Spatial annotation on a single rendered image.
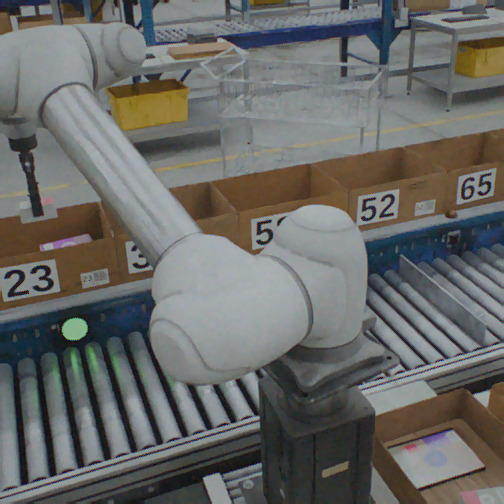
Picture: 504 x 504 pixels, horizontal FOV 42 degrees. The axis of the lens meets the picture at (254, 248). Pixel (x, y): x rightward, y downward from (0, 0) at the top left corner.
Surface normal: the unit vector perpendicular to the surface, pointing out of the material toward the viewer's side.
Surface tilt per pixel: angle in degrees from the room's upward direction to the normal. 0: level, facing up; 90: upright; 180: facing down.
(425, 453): 0
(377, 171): 89
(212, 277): 26
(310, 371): 15
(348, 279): 88
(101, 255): 90
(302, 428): 0
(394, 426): 89
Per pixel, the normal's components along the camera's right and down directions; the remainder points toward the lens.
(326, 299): 0.61, 0.28
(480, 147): 0.34, 0.43
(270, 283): 0.34, -0.63
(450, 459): -0.04, -0.88
